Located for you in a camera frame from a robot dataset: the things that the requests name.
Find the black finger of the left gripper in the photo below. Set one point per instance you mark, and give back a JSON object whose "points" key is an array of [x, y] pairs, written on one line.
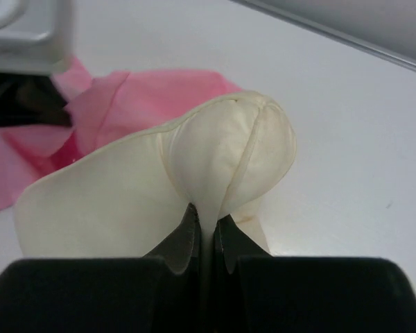
{"points": [[31, 100]]}

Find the cream pillow with bear print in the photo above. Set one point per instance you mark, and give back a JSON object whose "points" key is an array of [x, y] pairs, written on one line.
{"points": [[123, 199]]}

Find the aluminium frame rail right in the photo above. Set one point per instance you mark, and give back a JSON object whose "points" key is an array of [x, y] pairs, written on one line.
{"points": [[385, 29]]}

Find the pink pillowcase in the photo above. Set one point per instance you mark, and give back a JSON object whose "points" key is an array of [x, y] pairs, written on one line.
{"points": [[103, 109]]}

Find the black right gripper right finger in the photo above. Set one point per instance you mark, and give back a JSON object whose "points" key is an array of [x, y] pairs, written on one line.
{"points": [[257, 292]]}

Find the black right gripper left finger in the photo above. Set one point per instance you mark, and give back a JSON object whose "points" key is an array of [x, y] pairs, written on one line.
{"points": [[158, 292]]}

